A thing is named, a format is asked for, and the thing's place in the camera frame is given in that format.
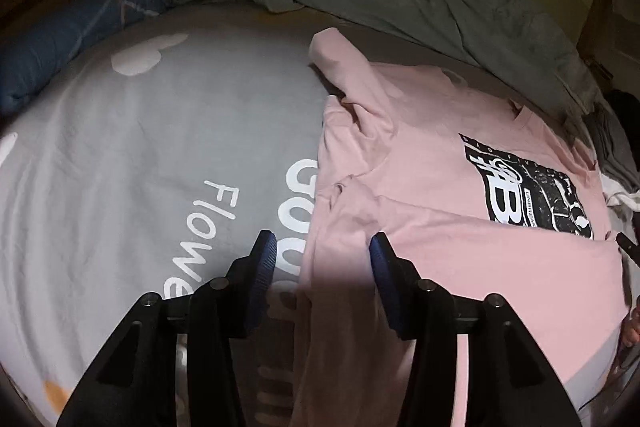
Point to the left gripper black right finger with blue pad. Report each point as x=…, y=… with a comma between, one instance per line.
x=474, y=361

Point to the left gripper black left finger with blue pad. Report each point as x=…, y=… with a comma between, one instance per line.
x=132, y=379

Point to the pink printed t-shirt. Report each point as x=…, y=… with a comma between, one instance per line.
x=481, y=196

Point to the black dark clothes pile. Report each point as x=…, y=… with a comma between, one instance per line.
x=614, y=132

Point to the person's right hand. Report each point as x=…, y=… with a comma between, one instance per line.
x=631, y=328

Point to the white crumpled cloth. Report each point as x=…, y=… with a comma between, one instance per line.
x=617, y=196

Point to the grey printed bed sheet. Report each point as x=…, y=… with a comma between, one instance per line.
x=149, y=164

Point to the blue pillow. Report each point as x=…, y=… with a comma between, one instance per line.
x=30, y=61

